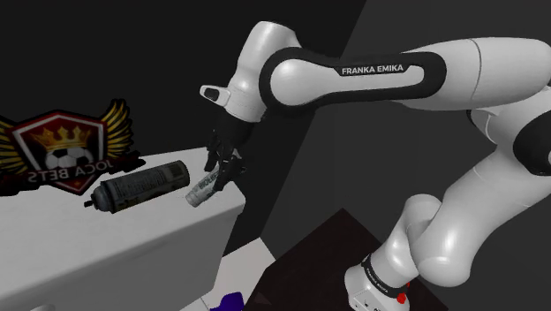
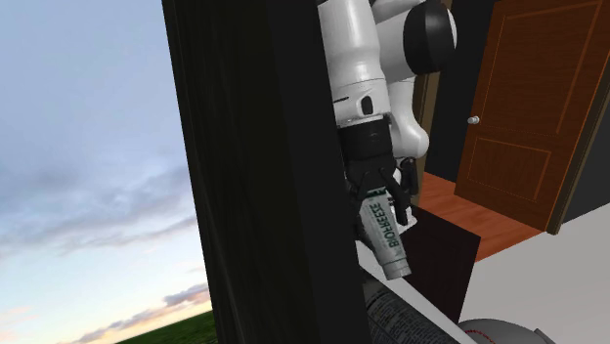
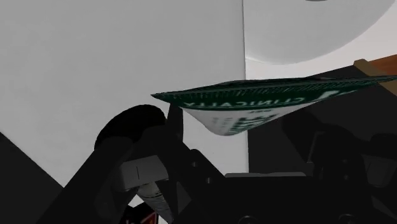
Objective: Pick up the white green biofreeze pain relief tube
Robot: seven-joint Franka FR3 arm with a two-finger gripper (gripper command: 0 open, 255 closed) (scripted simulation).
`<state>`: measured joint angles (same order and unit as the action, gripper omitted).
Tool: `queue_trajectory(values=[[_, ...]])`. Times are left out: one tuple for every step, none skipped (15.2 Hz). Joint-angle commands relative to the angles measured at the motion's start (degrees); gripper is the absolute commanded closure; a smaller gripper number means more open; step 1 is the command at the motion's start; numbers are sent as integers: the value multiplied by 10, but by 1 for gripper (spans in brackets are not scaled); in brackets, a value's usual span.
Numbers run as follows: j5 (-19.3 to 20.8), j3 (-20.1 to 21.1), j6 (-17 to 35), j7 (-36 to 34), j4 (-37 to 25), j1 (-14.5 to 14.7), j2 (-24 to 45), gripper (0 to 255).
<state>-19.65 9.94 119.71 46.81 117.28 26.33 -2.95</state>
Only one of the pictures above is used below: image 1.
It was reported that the dark grey spray can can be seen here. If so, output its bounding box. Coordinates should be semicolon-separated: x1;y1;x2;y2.
83;159;192;215

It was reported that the red winged shield emblem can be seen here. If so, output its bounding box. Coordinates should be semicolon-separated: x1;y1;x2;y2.
0;98;147;198

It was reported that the purple object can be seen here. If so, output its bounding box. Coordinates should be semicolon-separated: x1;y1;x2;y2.
208;291;246;311

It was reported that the dark robot stand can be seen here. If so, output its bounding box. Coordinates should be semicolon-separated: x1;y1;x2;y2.
243;208;449;311

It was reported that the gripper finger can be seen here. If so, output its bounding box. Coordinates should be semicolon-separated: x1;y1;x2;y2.
203;144;223;174
213;151;248;193

